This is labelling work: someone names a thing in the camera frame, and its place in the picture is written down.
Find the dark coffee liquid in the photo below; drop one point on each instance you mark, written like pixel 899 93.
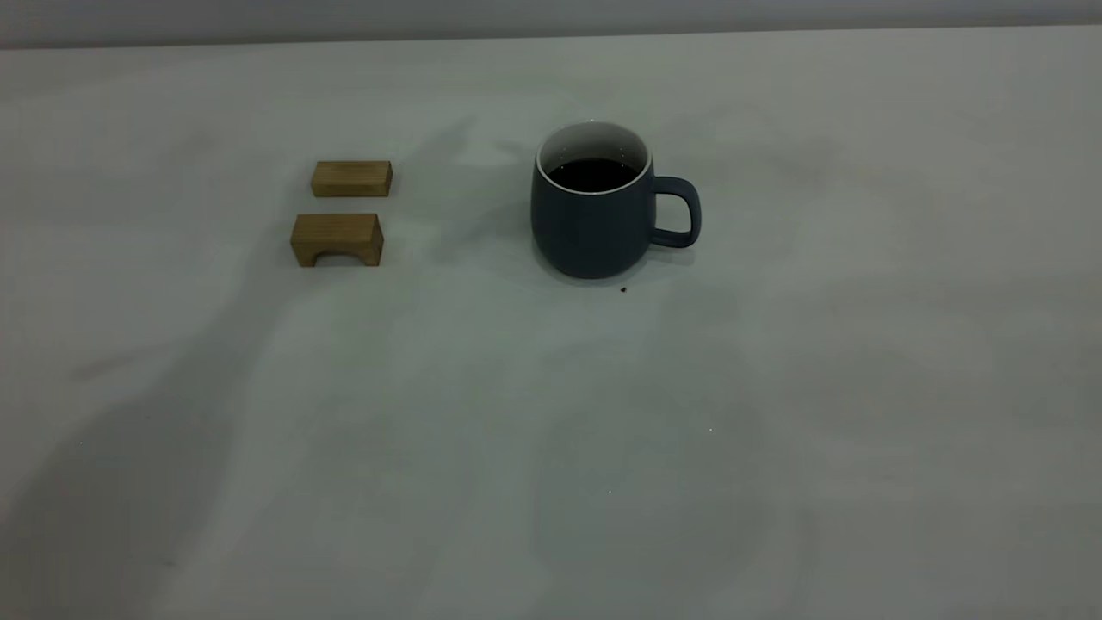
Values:
pixel 594 175

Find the arched wooden block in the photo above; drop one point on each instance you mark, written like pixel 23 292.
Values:
pixel 336 232

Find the flat rectangular wooden block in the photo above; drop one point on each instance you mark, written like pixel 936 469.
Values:
pixel 353 179

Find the dark grey mug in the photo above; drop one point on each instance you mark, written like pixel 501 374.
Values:
pixel 585 232

